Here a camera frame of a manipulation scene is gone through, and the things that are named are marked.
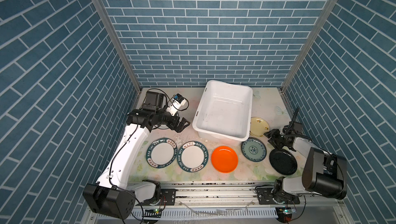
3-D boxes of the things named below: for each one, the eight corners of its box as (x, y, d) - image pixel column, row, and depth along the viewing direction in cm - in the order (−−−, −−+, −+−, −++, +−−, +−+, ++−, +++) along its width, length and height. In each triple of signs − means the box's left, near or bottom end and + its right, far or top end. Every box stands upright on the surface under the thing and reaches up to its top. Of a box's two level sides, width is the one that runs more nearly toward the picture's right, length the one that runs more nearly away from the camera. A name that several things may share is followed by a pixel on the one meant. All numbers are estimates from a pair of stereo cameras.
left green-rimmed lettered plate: (143, 167, 84) (142, 166, 83) (151, 138, 96) (150, 137, 94) (175, 168, 84) (174, 166, 83) (178, 139, 96) (178, 137, 94)
